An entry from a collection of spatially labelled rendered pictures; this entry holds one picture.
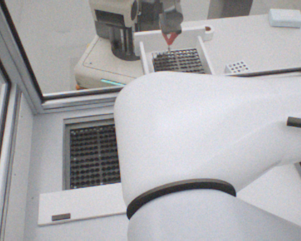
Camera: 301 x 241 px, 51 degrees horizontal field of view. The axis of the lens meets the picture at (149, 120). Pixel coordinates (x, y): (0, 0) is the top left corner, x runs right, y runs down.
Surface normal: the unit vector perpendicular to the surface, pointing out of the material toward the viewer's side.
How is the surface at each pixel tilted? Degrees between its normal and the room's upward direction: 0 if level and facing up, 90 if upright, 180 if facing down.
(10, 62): 90
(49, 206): 0
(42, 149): 0
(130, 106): 40
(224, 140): 16
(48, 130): 0
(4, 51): 90
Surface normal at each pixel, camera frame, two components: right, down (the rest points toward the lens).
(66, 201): 0.00, -0.60
